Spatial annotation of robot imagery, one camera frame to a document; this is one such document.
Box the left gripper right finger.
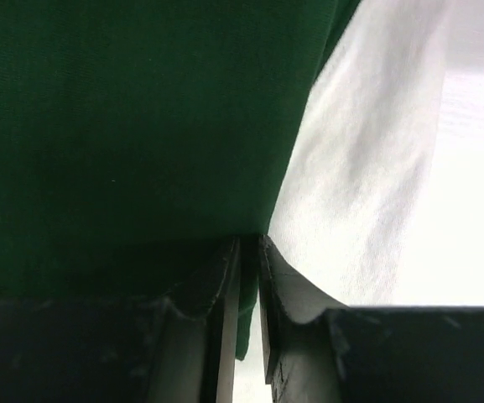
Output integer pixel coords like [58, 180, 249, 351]
[258, 236, 484, 403]

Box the white and green t shirt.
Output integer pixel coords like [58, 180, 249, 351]
[0, 0, 452, 362]

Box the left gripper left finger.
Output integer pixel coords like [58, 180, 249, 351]
[0, 238, 240, 402]

